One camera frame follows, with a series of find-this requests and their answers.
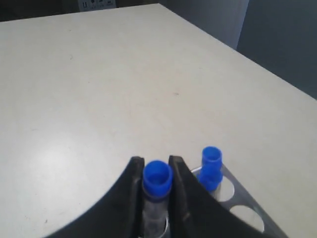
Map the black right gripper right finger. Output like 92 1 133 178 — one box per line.
168 156 264 238

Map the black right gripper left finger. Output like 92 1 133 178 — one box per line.
48 157 145 238

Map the wall power outlet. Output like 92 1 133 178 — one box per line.
78 0 116 12

